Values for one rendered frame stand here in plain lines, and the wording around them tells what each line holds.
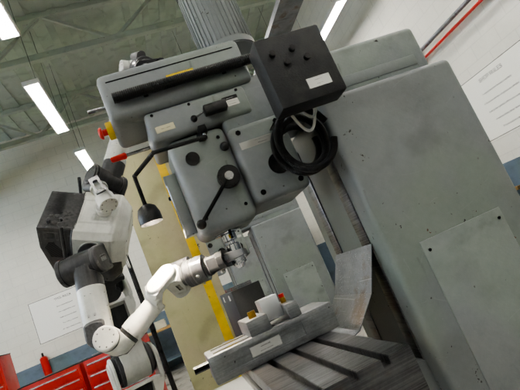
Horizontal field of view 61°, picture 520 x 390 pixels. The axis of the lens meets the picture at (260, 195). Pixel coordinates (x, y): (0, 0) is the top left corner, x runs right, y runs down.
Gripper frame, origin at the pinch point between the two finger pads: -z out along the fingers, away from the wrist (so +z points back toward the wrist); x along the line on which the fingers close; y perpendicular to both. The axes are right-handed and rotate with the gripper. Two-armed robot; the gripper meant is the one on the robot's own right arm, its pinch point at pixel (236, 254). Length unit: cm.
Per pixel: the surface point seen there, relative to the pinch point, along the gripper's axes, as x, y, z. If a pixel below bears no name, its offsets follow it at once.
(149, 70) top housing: -14, -62, 1
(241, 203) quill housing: -7.1, -13.3, -8.8
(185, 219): -6.2, -16.0, 9.8
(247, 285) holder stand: 28.8, 11.2, 7.8
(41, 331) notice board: 710, -45, 634
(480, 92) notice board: 455, -94, -264
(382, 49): 19, -48, -72
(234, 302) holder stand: 26.0, 15.3, 14.0
